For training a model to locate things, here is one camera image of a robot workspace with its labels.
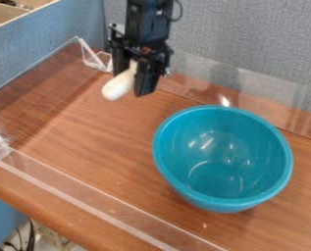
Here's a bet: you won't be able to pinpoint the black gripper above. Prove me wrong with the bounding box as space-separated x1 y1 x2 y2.
107 24 173 97

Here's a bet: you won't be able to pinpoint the white brown toy mushroom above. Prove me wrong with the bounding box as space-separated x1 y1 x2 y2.
100 60 137 101

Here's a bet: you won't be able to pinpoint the blue plastic bowl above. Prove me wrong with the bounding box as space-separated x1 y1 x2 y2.
153 105 293 213

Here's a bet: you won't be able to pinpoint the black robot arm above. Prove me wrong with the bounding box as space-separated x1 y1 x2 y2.
100 0 173 101

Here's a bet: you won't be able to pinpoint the clear acrylic left barrier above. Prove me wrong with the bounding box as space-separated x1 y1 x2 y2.
0 37 95 146

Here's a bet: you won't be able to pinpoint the clear acrylic barrier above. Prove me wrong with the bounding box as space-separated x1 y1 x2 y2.
0 136 225 251
0 37 95 146
155 53 311 138

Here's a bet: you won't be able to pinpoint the wooden shelf box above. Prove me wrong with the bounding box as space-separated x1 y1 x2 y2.
0 0 60 26

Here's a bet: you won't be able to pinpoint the clear acrylic back barrier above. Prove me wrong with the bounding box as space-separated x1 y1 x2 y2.
155 53 311 138

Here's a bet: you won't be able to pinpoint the clear acrylic front barrier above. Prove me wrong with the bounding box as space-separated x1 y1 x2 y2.
0 136 225 251

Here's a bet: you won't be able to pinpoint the clear acrylic corner bracket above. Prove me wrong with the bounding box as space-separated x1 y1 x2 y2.
79 38 113 73

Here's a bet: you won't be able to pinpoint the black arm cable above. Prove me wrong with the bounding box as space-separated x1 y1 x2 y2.
166 0 183 24

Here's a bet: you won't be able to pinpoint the black cables below table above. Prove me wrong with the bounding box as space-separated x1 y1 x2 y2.
0 219 36 251

